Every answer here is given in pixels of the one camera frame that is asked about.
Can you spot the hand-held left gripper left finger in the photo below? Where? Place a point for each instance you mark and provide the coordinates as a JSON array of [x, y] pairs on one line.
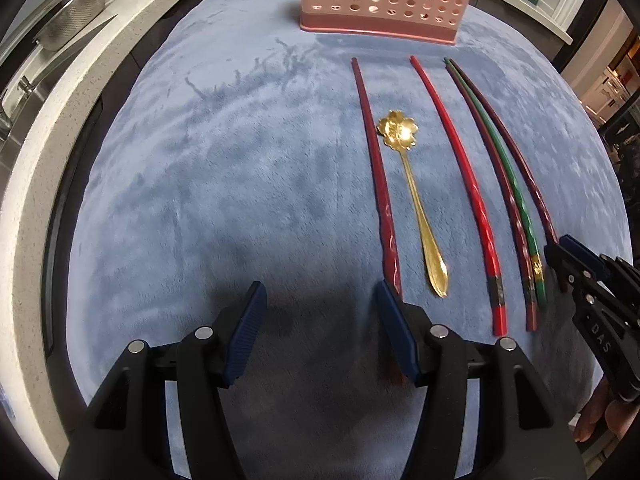
[[245, 330]]

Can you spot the green chopstick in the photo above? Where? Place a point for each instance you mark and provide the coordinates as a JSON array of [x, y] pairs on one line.
[[542, 292]]

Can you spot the steel colander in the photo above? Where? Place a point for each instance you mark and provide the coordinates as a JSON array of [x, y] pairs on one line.
[[75, 15]]

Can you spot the stainless steel sink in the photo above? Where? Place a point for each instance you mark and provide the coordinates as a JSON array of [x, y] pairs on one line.
[[30, 67]]

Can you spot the blue fleece blanket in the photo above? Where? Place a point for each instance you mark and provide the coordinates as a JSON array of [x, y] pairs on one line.
[[240, 170]]

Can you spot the maroon chopstick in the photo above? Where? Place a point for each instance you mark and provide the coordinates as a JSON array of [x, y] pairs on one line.
[[531, 310]]

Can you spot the sink soap dispenser knob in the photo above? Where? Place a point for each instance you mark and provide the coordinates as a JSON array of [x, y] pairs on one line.
[[26, 86]]

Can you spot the dark red chopstick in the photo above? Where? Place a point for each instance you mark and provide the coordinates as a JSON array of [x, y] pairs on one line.
[[375, 160]]

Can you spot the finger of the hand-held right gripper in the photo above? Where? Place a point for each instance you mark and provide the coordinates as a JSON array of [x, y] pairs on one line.
[[557, 262], [582, 257]]

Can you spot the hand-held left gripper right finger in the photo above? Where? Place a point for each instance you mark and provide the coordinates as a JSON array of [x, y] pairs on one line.
[[395, 325]]

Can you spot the gold flower spoon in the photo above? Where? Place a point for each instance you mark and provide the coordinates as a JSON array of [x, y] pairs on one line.
[[397, 127]]

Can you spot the person's right hand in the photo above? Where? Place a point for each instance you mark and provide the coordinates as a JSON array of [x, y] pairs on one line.
[[595, 415]]

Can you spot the dark purple chopstick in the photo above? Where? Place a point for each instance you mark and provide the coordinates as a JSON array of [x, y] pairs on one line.
[[520, 161]]

